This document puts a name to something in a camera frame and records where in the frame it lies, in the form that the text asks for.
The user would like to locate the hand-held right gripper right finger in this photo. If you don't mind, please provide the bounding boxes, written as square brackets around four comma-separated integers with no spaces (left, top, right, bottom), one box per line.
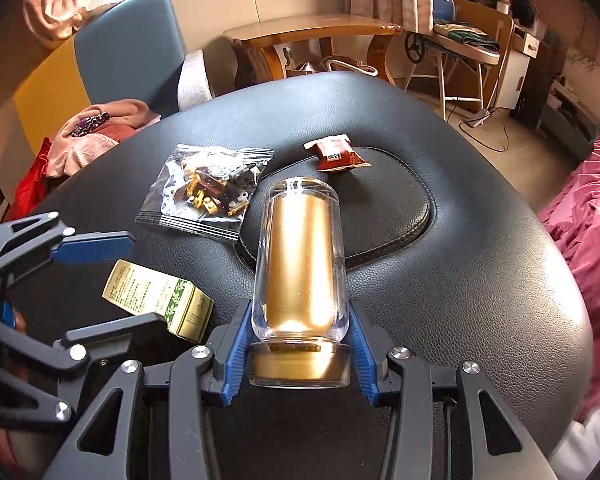
[346,305,563,480]

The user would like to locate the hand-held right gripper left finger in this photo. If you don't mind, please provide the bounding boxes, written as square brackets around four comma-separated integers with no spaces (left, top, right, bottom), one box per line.
[42,299,255,480]

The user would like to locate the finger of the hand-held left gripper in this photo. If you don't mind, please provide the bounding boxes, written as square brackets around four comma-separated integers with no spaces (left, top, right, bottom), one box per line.
[0,211,133,311]
[0,312,168,426]

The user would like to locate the gold bottle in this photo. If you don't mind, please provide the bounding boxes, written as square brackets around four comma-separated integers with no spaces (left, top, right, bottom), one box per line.
[249,178,352,388]

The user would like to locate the green and cream carton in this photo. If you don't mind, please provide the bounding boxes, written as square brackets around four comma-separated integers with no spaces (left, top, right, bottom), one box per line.
[103,259,215,343]

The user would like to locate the red cloth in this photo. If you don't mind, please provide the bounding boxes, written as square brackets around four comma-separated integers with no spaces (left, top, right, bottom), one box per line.
[10,137,53,221]

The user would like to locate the purple patterned cloth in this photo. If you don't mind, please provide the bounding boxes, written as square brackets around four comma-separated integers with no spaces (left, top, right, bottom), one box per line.
[70,112,112,138]

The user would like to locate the clear bag of small parts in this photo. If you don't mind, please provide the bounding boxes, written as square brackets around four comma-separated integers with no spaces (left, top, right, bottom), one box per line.
[135,144,275,245]

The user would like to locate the black leather seat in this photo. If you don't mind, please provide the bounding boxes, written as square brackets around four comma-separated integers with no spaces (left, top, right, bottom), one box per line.
[10,71,595,480]

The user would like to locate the pink cloth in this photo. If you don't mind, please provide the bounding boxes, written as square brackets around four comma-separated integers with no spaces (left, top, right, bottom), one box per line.
[45,99,162,178]

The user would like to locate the white cushion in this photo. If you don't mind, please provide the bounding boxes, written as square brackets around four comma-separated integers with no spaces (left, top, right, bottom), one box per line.
[177,50,215,111]

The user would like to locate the blue and yellow sofa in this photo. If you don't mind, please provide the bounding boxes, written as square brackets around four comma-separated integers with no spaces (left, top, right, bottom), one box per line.
[0,0,188,186]

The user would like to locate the brown snack packet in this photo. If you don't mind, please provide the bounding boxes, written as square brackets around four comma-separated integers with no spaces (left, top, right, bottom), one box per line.
[303,133,372,174]

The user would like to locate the white bed sheet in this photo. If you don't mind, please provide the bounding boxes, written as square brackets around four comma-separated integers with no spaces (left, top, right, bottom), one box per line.
[550,410,600,480]

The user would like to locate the pink blanket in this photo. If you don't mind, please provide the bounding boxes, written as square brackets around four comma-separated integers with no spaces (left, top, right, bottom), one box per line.
[536,127,600,421]

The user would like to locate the wooden table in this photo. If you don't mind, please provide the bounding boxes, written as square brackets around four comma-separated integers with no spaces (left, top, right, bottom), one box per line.
[223,14,403,91]

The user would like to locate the white cabinet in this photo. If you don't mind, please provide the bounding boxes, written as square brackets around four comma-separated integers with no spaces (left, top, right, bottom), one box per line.
[494,22,541,111]

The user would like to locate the white-framed ironing board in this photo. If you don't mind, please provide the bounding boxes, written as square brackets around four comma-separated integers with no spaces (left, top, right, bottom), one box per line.
[405,20,501,122]

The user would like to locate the blue round fan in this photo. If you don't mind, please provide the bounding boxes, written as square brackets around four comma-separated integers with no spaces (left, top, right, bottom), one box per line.
[432,0,456,26]

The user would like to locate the wooden board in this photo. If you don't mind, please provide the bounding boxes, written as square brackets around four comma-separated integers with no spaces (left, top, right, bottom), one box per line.
[452,0,513,111]

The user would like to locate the dark clothes pile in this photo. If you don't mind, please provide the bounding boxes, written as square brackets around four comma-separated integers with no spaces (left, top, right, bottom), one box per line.
[472,0,537,28]

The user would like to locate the black floor cable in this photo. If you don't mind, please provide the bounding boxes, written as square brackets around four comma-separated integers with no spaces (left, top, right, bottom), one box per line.
[459,109,512,153]

